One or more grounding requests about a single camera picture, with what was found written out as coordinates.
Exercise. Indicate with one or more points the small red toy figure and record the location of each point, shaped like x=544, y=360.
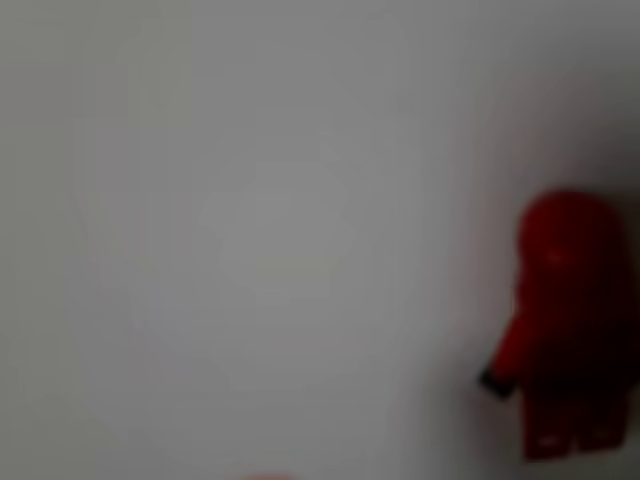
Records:
x=570, y=320

